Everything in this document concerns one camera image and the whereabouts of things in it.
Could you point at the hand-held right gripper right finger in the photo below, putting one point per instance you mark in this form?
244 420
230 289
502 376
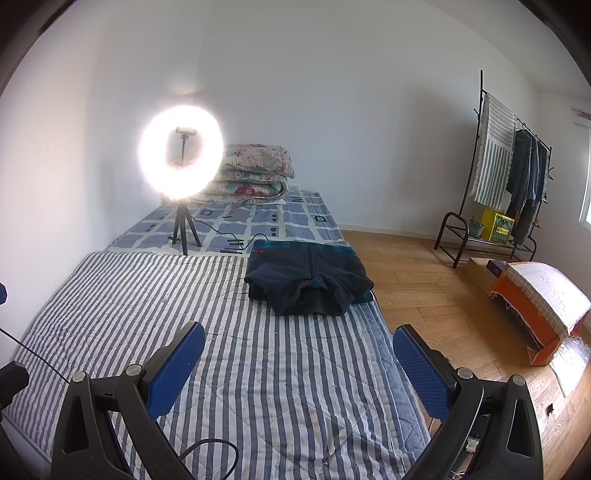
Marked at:
422 374

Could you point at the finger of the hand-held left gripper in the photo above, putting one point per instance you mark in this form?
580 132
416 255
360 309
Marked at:
13 381
2 295

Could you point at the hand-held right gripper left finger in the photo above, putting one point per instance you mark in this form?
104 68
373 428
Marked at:
178 364

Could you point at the teal plaid fleece jacket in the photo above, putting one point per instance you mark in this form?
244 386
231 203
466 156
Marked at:
314 277

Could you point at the dark hanging clothes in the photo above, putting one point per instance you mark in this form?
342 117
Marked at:
526 175

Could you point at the black metal clothes rack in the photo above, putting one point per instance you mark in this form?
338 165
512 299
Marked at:
481 81

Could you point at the striped quilted blanket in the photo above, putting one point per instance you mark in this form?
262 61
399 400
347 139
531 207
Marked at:
277 369

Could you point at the flat cardboard box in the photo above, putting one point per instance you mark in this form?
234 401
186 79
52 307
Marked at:
480 274

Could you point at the orange box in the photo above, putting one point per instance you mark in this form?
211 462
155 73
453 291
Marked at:
521 309

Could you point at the small blue box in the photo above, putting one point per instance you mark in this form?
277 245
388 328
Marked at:
497 267

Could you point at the black tripod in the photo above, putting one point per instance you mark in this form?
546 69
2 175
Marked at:
184 226

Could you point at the bubble wrap sheet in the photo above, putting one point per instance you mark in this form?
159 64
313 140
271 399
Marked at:
572 364

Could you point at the white woven cloth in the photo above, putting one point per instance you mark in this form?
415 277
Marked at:
549 290

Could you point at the small green pot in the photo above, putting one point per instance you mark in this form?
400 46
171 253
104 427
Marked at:
476 228

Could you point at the yellow box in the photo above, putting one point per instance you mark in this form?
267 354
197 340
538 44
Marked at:
498 226

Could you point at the blue patterned bed sheet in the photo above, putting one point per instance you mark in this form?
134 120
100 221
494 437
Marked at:
286 226

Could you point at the folded floral quilt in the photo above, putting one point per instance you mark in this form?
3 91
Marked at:
249 190

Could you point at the floral pillow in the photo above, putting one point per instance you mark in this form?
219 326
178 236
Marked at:
258 159

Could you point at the striped hanging cloth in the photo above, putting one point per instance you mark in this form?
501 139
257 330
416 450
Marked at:
494 152

